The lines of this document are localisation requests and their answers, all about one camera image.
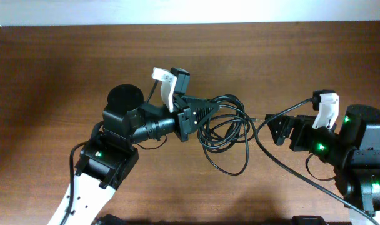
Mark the thin black USB cable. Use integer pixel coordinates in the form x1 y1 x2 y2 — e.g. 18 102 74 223
201 102 266 176

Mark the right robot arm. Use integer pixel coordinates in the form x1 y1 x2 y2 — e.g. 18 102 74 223
265 104 380 224

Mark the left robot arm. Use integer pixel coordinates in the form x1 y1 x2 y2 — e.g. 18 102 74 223
49 84 219 224

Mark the right camera cable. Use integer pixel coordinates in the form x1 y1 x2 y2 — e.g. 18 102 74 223
254 97 380 225

